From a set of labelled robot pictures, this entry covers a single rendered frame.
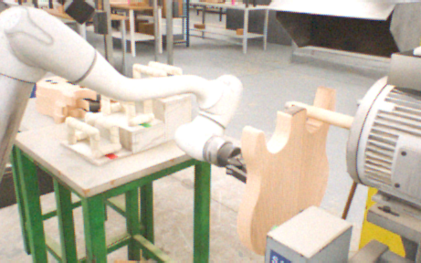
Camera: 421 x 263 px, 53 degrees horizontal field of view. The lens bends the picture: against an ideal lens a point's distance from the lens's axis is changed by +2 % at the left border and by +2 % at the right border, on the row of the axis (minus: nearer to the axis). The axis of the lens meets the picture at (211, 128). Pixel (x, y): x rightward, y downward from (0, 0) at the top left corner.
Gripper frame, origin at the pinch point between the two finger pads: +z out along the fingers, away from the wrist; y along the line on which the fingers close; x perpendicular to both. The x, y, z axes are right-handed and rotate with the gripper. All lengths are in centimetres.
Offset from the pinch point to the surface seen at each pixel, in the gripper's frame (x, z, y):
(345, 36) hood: 34.5, 1.8, -23.8
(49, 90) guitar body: -5, -134, 4
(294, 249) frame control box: 8.7, 24.7, 28.7
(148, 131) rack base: -7, -64, -2
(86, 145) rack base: -11, -80, 16
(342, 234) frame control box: 7.5, 27.8, 17.6
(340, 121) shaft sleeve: 18.9, 12.7, -5.6
